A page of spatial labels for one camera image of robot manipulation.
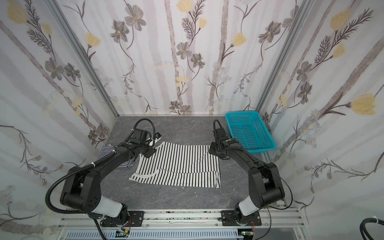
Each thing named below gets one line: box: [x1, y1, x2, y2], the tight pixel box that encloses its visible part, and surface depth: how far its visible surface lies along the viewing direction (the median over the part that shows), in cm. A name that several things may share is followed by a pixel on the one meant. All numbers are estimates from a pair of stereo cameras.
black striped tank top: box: [128, 141, 221, 188], surface depth 92 cm
